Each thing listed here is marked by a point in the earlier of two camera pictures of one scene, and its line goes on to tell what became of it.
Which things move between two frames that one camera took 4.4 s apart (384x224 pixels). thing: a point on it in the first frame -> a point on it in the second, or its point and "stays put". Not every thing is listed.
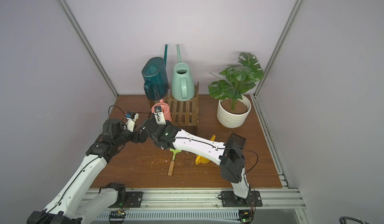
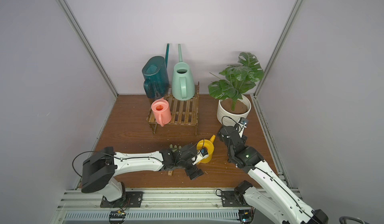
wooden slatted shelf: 184,113 stays put
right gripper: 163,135 -> 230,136
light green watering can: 182,87 stays put
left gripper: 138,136 -> 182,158
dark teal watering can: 155,76 stays put
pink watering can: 165,108 stays put
